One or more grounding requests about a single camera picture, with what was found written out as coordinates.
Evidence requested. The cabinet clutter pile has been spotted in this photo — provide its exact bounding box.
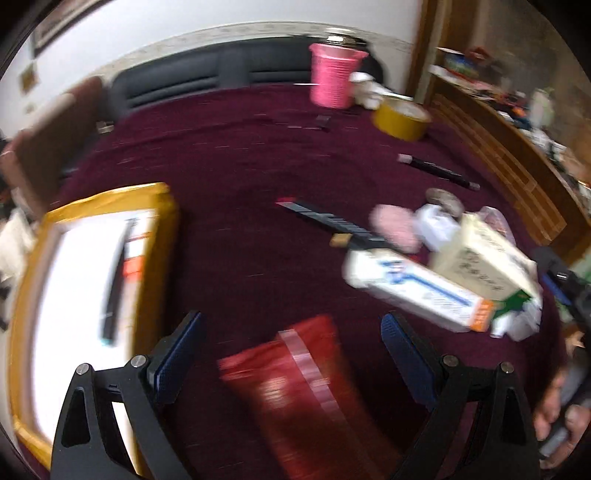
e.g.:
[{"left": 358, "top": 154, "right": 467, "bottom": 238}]
[{"left": 489, "top": 83, "right": 591, "bottom": 185}]

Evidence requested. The white cloth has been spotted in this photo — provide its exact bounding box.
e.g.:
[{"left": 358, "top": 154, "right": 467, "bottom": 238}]
[{"left": 351, "top": 71, "right": 393, "bottom": 109}]

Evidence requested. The grey tape roll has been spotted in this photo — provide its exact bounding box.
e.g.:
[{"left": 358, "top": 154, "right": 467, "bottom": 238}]
[{"left": 426, "top": 188, "right": 465, "bottom": 215}]

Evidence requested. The pink knitted cover thermos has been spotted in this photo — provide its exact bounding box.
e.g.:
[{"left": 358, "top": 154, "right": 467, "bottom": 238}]
[{"left": 308, "top": 32, "right": 370, "bottom": 109}]

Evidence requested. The wooden cabinet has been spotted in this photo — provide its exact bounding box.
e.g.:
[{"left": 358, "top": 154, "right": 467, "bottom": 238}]
[{"left": 406, "top": 0, "right": 591, "bottom": 264}]

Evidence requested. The black marker pen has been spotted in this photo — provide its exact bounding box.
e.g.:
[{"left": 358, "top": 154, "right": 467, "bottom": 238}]
[{"left": 398, "top": 154, "right": 481, "bottom": 191}]

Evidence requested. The white crumpled paper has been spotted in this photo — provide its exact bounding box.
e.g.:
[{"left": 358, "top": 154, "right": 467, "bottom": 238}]
[{"left": 413, "top": 203, "right": 462, "bottom": 252}]

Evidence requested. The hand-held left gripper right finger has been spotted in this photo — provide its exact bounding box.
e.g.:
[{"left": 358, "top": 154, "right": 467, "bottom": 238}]
[{"left": 381, "top": 311, "right": 541, "bottom": 480}]

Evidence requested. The white blue carton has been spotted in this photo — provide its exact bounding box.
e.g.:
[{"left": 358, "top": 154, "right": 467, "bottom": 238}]
[{"left": 342, "top": 249, "right": 497, "bottom": 333}]

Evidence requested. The red foil packet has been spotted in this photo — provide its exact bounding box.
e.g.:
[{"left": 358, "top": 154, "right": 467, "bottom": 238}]
[{"left": 217, "top": 315, "right": 370, "bottom": 480}]

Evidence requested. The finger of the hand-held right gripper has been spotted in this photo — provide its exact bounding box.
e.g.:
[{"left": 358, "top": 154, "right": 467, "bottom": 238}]
[{"left": 531, "top": 247, "right": 573, "bottom": 301}]

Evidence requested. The brown wooden chair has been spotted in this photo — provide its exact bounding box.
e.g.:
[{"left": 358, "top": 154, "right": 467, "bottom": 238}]
[{"left": 0, "top": 76, "right": 107, "bottom": 217}]

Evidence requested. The framed wall picture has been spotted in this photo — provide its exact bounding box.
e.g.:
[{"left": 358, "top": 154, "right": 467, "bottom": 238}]
[{"left": 30, "top": 0, "right": 107, "bottom": 54}]

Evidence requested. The clear plastic bag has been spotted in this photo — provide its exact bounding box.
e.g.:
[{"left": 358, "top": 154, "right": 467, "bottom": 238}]
[{"left": 478, "top": 206, "right": 518, "bottom": 245}]

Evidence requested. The green white packet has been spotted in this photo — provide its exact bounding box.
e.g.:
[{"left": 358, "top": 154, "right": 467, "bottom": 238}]
[{"left": 489, "top": 288, "right": 543, "bottom": 340}]

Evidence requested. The brown packing tape roll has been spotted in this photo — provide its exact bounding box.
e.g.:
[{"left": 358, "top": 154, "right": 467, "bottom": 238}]
[{"left": 373, "top": 97, "right": 432, "bottom": 141}]

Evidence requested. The beige medicine carton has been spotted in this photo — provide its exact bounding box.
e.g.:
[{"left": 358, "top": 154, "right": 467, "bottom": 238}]
[{"left": 431, "top": 213, "right": 539, "bottom": 308}]

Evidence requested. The pink soft item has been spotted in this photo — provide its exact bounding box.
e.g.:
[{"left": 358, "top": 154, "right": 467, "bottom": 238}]
[{"left": 372, "top": 204, "right": 421, "bottom": 252}]

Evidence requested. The black leather seat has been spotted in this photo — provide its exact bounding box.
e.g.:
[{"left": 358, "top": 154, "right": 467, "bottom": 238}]
[{"left": 111, "top": 36, "right": 384, "bottom": 112}]

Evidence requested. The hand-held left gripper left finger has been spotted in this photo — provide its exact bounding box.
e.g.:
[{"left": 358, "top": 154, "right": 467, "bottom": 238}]
[{"left": 50, "top": 310, "right": 206, "bottom": 480}]

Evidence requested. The colourful cardboard box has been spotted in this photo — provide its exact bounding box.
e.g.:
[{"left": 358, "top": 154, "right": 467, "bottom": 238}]
[{"left": 443, "top": 46, "right": 490, "bottom": 77}]

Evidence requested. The long black utility knife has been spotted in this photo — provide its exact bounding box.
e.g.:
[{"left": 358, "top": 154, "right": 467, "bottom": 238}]
[{"left": 276, "top": 196, "right": 393, "bottom": 252}]

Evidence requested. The person's right hand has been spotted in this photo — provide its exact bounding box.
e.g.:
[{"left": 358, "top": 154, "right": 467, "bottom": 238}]
[{"left": 533, "top": 332, "right": 591, "bottom": 469}]

